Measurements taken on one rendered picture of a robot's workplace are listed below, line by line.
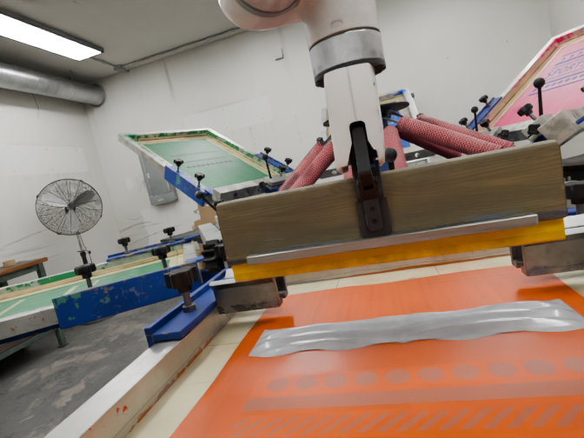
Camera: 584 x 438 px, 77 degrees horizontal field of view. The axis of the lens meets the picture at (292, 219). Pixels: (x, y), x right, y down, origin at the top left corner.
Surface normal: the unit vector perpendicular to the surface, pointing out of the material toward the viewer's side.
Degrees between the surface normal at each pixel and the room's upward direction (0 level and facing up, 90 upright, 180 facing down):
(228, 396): 0
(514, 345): 0
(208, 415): 0
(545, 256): 90
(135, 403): 90
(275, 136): 90
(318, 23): 90
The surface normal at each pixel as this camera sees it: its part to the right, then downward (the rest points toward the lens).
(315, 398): -0.21, -0.97
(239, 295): -0.22, 0.16
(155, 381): 0.95, -0.18
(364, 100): -0.04, 0.02
